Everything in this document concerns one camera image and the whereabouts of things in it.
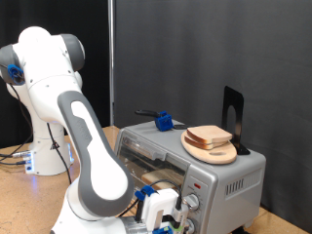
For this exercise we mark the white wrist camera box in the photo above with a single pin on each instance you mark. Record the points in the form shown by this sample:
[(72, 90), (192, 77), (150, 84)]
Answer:
[(159, 201)]

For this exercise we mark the white bread slice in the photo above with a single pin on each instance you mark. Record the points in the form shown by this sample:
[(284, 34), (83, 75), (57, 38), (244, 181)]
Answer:
[(200, 145), (208, 133), (159, 175)]

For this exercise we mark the oval wooden cutting board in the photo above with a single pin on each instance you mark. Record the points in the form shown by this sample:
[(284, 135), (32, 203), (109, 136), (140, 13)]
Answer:
[(214, 156)]

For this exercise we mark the black backdrop curtain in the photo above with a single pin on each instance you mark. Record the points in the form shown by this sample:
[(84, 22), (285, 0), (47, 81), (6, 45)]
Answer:
[(97, 81)]

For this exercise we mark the silver oven knob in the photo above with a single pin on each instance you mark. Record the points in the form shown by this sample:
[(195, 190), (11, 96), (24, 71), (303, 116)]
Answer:
[(194, 201), (191, 226)]

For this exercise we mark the silver toaster oven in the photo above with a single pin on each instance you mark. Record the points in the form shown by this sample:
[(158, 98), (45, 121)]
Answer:
[(211, 178)]

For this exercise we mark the vertical metal pole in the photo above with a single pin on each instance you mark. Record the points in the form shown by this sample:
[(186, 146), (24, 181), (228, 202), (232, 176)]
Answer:
[(111, 65)]

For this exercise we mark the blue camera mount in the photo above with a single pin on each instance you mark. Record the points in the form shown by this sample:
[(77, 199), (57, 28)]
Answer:
[(163, 230)]

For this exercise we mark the black metal bookend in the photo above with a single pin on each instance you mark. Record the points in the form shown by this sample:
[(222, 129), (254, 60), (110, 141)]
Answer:
[(237, 97)]

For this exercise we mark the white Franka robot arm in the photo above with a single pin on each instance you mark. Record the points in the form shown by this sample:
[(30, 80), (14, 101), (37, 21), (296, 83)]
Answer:
[(100, 169)]

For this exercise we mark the dark grey backdrop curtain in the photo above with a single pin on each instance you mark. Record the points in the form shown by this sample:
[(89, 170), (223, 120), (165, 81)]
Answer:
[(211, 48)]

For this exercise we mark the glass oven door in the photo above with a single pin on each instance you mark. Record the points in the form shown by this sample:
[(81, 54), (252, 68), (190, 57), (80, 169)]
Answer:
[(152, 152)]

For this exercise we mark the metal spatula with blue block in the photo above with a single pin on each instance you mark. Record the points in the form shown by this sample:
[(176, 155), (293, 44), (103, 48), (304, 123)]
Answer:
[(164, 121)]

